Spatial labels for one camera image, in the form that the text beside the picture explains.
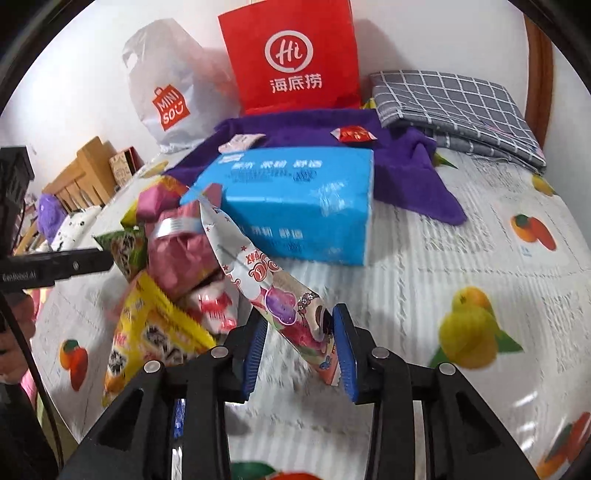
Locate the grey checked folded cloth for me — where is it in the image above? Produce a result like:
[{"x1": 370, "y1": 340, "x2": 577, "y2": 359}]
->
[{"x1": 369, "y1": 69, "x2": 548, "y2": 175}]

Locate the red white snack packet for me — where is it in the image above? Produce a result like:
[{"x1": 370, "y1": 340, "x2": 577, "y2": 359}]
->
[{"x1": 187, "y1": 281, "x2": 241, "y2": 335}]

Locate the black cable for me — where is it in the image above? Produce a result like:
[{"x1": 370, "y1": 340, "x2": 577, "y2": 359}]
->
[{"x1": 0, "y1": 295, "x2": 65, "y2": 472}]

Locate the green snack packet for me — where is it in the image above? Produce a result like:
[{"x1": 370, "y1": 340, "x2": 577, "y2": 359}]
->
[{"x1": 92, "y1": 226, "x2": 149, "y2": 282}]

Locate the patterned cardboard box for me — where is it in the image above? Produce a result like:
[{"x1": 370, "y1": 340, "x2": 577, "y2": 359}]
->
[{"x1": 109, "y1": 147, "x2": 145, "y2": 183}]

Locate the wooden headboard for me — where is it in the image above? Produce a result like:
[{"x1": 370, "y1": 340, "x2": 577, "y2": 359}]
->
[{"x1": 524, "y1": 18, "x2": 555, "y2": 148}]

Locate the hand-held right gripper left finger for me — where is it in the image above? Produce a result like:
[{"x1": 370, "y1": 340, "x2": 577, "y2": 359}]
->
[{"x1": 58, "y1": 316, "x2": 269, "y2": 480}]

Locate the purple plush toy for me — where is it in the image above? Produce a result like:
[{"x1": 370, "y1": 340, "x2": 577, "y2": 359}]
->
[{"x1": 37, "y1": 194, "x2": 68, "y2": 241}]

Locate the wooden furniture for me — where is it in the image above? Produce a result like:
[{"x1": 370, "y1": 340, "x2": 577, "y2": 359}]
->
[{"x1": 42, "y1": 136, "x2": 118, "y2": 213}]

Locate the yellow snack packet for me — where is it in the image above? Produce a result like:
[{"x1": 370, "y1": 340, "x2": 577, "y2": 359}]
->
[{"x1": 102, "y1": 271, "x2": 218, "y2": 407}]

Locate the white pink cartoon snack packet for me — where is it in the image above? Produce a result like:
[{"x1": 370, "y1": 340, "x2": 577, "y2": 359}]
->
[{"x1": 198, "y1": 185, "x2": 342, "y2": 387}]

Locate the small pink snack packet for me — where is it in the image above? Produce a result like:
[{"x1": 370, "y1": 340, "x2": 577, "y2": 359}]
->
[{"x1": 136, "y1": 178, "x2": 190, "y2": 223}]

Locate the person's left hand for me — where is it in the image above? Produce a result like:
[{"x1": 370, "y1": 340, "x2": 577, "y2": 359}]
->
[{"x1": 0, "y1": 292, "x2": 38, "y2": 384}]

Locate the white plastic bag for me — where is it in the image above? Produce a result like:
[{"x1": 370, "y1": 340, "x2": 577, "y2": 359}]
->
[{"x1": 122, "y1": 21, "x2": 241, "y2": 151}]

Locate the white spotted plush toy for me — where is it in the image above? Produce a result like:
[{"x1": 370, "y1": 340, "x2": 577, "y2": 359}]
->
[{"x1": 51, "y1": 205, "x2": 102, "y2": 252}]

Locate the red paper bag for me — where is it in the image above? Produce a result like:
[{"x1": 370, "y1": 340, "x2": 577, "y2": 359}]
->
[{"x1": 218, "y1": 0, "x2": 362, "y2": 115}]

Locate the fruit printed bed sheet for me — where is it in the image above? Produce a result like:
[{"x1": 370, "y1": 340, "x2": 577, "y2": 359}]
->
[{"x1": 28, "y1": 134, "x2": 591, "y2": 480}]

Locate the small white snack packet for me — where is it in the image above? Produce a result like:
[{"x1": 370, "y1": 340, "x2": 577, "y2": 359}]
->
[{"x1": 218, "y1": 133, "x2": 266, "y2": 154}]

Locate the large pink snack packet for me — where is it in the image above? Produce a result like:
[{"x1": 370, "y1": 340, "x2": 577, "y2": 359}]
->
[{"x1": 147, "y1": 203, "x2": 222, "y2": 296}]

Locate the purple towel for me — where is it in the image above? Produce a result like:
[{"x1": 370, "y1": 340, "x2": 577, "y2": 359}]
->
[{"x1": 164, "y1": 108, "x2": 467, "y2": 227}]

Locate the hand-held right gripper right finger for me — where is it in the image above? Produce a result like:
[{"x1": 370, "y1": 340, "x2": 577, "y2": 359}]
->
[{"x1": 330, "y1": 304, "x2": 541, "y2": 480}]

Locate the blue tissue pack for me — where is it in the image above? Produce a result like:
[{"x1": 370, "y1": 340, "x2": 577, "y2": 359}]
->
[{"x1": 179, "y1": 148, "x2": 375, "y2": 267}]

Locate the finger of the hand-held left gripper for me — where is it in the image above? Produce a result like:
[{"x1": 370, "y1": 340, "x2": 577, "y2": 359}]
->
[{"x1": 48, "y1": 248, "x2": 115, "y2": 283}]

